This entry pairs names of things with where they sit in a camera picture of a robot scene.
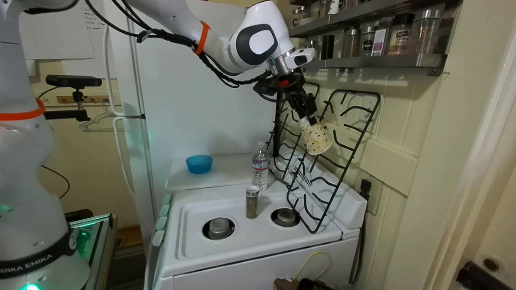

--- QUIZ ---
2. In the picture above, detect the white stove knob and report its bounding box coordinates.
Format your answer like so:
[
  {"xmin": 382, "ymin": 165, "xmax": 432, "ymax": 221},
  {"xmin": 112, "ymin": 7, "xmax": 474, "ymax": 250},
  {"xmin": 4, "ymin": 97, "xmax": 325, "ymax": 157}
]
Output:
[
  {"xmin": 154, "ymin": 216, "xmax": 167, "ymax": 231},
  {"xmin": 158, "ymin": 205, "xmax": 170, "ymax": 218},
  {"xmin": 151, "ymin": 231, "xmax": 164, "ymax": 247}
]

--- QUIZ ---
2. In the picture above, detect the grey wall spice shelf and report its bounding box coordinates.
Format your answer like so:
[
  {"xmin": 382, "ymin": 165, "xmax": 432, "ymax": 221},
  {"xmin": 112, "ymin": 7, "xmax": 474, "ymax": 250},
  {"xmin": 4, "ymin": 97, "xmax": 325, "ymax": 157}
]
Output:
[{"xmin": 290, "ymin": 0, "xmax": 461, "ymax": 75}]

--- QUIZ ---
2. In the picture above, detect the grey spice shaker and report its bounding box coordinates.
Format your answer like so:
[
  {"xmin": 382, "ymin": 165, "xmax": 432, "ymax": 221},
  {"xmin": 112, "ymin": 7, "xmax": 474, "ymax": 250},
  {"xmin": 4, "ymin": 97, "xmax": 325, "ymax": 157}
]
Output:
[{"xmin": 245, "ymin": 186, "xmax": 259, "ymax": 220}]

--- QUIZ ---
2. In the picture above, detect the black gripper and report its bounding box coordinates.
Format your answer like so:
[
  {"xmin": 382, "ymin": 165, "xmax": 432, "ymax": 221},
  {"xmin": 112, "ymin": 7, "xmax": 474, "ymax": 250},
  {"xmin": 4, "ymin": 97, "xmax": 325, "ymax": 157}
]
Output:
[{"xmin": 253, "ymin": 70, "xmax": 317, "ymax": 120}]

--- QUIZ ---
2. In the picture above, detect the black camera on stand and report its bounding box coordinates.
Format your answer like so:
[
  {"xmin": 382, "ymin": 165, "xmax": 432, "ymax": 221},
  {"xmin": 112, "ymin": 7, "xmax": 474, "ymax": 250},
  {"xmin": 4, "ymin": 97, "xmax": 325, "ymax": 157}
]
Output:
[{"xmin": 43, "ymin": 75, "xmax": 101, "ymax": 123}]

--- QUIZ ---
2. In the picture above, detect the white refrigerator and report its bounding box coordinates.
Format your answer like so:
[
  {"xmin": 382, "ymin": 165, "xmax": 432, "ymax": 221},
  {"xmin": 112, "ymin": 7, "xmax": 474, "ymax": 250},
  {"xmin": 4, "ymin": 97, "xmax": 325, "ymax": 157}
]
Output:
[{"xmin": 104, "ymin": 2, "xmax": 274, "ymax": 241}]

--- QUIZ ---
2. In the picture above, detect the spice jar with label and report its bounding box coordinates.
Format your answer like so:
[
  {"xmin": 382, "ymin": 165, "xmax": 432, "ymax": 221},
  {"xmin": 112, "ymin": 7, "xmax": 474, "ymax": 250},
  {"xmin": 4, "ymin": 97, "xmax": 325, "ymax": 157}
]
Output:
[{"xmin": 388, "ymin": 13, "xmax": 414, "ymax": 55}]

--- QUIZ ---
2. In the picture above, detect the black stove grate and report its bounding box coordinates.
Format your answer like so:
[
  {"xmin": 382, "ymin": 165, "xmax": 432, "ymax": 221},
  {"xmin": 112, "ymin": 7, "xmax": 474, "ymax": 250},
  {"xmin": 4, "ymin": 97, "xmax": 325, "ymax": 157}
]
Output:
[
  {"xmin": 283, "ymin": 89, "xmax": 380, "ymax": 234},
  {"xmin": 270, "ymin": 94, "xmax": 317, "ymax": 184}
]

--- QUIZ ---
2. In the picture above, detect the blue plastic bowl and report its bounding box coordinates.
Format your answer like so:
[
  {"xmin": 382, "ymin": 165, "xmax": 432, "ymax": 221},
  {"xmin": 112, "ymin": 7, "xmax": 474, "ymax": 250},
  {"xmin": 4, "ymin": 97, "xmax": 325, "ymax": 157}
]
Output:
[{"xmin": 185, "ymin": 155, "xmax": 212, "ymax": 175}]

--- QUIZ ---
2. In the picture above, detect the white gas stove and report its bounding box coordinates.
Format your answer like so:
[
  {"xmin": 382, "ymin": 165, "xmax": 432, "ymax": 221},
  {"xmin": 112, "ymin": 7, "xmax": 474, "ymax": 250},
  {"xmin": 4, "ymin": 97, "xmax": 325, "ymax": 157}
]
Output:
[{"xmin": 143, "ymin": 155, "xmax": 366, "ymax": 290}]

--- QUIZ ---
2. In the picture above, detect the glass spice jar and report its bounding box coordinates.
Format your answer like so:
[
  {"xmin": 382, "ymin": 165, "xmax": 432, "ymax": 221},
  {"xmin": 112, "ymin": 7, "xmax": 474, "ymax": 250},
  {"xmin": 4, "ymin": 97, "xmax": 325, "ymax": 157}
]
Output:
[{"xmin": 414, "ymin": 9, "xmax": 441, "ymax": 54}]

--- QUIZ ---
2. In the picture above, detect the clear plastic water bottle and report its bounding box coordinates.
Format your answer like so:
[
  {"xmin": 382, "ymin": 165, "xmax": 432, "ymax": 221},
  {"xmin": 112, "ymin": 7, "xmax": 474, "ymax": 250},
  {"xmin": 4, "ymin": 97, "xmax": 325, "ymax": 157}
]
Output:
[{"xmin": 251, "ymin": 142, "xmax": 269, "ymax": 191}]

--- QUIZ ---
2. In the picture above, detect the patterned paper cup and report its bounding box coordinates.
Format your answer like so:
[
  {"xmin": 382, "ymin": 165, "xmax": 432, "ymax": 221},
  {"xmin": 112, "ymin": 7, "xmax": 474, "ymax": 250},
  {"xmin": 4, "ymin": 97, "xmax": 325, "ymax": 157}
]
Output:
[{"xmin": 299, "ymin": 120, "xmax": 332, "ymax": 157}]

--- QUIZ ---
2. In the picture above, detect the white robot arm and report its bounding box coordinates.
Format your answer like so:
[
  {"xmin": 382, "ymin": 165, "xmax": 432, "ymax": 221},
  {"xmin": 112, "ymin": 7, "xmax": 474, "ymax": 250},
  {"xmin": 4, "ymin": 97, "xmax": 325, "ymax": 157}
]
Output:
[{"xmin": 0, "ymin": 0, "xmax": 314, "ymax": 290}]

